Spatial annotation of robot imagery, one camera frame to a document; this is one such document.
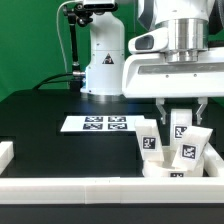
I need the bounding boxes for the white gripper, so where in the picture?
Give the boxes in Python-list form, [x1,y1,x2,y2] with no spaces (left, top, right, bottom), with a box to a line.
[122,28,224,125]

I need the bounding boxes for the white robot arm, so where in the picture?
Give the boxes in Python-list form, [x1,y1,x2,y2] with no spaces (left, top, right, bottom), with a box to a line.
[83,0,224,116]

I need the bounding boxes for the white paper marker sheet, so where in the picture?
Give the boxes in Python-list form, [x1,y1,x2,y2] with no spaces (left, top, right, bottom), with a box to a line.
[61,115,144,133]

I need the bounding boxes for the white front fence rail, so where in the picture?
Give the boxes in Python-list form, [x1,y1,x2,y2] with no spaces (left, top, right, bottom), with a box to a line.
[0,177,224,204]

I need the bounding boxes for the white overhead camera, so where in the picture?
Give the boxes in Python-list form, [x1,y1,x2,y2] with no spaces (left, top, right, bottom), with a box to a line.
[83,0,116,9]

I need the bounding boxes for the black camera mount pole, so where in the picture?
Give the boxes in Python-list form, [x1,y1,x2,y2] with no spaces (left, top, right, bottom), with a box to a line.
[63,3,93,92]

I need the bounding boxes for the black cable bundle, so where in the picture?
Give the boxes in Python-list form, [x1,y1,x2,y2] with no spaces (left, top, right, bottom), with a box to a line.
[32,72,75,90]

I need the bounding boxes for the white left fence rail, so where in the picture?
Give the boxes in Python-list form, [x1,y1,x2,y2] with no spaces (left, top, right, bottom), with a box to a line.
[0,141,14,174]

